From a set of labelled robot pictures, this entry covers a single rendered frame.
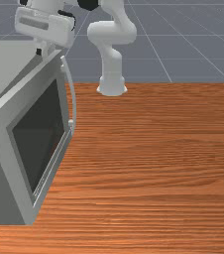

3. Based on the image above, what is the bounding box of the grey microwave oven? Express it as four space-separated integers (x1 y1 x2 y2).
0 40 77 226

